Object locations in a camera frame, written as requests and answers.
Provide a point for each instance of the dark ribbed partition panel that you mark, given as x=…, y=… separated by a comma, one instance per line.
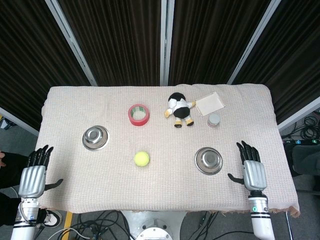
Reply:
x=295, y=57
x=30, y=62
x=115, y=42
x=212, y=42

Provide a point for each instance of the small silver tin can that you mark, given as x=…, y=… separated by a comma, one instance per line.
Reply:
x=214, y=120

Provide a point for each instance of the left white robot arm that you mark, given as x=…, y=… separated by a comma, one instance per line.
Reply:
x=23, y=220

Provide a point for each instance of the shiny metal bowl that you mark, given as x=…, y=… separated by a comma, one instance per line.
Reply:
x=209, y=160
x=95, y=138

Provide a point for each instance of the yellow tennis ball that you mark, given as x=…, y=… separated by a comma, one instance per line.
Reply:
x=142, y=159

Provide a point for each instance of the white black sneaker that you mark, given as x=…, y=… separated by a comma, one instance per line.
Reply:
x=51, y=218

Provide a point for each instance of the beige waffle tablecloth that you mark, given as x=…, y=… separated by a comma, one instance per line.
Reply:
x=160, y=185

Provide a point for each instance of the white flat card packet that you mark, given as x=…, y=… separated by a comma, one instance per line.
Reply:
x=210, y=103

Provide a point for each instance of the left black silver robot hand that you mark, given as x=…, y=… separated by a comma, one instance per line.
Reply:
x=32, y=178

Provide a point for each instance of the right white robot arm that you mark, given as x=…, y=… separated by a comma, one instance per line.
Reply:
x=261, y=217

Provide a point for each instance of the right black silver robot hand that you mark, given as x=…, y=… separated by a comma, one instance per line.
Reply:
x=255, y=175

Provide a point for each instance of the person in black clothing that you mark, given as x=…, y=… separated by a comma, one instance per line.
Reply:
x=10, y=172

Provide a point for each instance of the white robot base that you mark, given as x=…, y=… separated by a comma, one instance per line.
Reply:
x=155, y=225

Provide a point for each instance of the black chair seat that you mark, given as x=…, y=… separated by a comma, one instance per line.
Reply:
x=306, y=158

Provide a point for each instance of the black white plush toy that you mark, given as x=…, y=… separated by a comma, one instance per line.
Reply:
x=181, y=110

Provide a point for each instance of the red tape roll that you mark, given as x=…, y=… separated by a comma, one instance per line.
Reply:
x=135, y=120

